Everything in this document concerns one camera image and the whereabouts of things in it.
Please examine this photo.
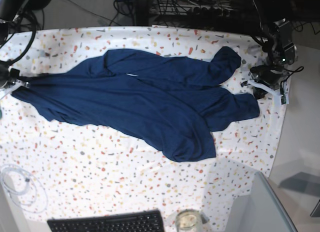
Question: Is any terrazzo patterned tablecloth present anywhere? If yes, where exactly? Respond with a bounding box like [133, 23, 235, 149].
[0, 26, 286, 231]

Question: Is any black keyboard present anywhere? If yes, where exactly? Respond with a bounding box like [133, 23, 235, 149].
[47, 210, 165, 232]

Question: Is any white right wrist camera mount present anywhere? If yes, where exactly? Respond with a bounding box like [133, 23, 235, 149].
[0, 80, 30, 100]

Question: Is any blue t-shirt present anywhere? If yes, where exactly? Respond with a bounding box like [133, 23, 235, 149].
[12, 47, 260, 162]

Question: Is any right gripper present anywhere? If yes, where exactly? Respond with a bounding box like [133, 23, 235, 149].
[0, 65, 20, 89]

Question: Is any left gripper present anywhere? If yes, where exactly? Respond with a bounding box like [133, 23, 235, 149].
[250, 65, 286, 90]

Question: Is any coiled white cable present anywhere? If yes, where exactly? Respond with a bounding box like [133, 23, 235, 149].
[0, 164, 49, 214]

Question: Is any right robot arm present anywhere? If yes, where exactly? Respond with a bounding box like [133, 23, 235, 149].
[0, 0, 51, 89]

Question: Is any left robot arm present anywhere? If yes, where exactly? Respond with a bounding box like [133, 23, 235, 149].
[241, 0, 304, 98]

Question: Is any black power strip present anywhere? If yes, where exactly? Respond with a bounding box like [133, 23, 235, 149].
[149, 1, 233, 17]

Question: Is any glass jar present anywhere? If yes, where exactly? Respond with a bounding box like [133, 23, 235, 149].
[175, 209, 203, 232]

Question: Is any grey monitor edge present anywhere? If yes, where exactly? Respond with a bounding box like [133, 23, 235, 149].
[225, 172, 297, 232]

